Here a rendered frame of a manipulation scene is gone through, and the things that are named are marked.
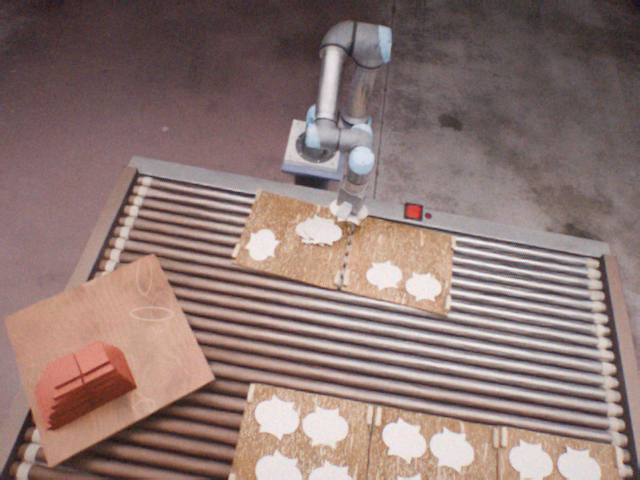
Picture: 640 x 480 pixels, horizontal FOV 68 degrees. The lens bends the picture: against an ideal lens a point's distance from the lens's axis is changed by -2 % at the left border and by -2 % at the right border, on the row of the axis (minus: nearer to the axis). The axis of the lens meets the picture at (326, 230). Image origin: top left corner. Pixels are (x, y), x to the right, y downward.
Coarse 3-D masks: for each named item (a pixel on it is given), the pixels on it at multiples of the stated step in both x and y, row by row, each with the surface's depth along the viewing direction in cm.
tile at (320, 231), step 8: (312, 224) 190; (320, 224) 191; (328, 224) 191; (312, 232) 188; (320, 232) 189; (328, 232) 189; (336, 232) 190; (320, 240) 187; (328, 240) 187; (336, 240) 188
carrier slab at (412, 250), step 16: (368, 224) 197; (384, 224) 198; (400, 224) 199; (352, 240) 192; (368, 240) 193; (384, 240) 194; (400, 240) 195; (416, 240) 195; (432, 240) 196; (448, 240) 197; (352, 256) 189; (368, 256) 189; (384, 256) 190; (400, 256) 191; (416, 256) 192; (432, 256) 192; (448, 256) 193; (352, 272) 185; (416, 272) 188; (432, 272) 189; (448, 272) 189; (352, 288) 182; (368, 288) 182; (400, 288) 184; (448, 288) 186; (400, 304) 181; (416, 304) 181; (432, 304) 182
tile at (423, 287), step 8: (408, 280) 185; (416, 280) 185; (424, 280) 186; (432, 280) 186; (408, 288) 183; (416, 288) 183; (424, 288) 184; (432, 288) 184; (440, 288) 184; (416, 296) 182; (424, 296) 182; (432, 296) 182
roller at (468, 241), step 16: (176, 192) 200; (192, 192) 199; (208, 192) 199; (224, 192) 200; (464, 240) 200; (480, 240) 201; (528, 256) 201; (544, 256) 201; (560, 256) 201; (576, 256) 202
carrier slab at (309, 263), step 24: (264, 192) 200; (264, 216) 194; (288, 216) 195; (312, 216) 196; (240, 240) 187; (288, 240) 189; (240, 264) 182; (264, 264) 183; (288, 264) 184; (312, 264) 185; (336, 264) 186; (336, 288) 181
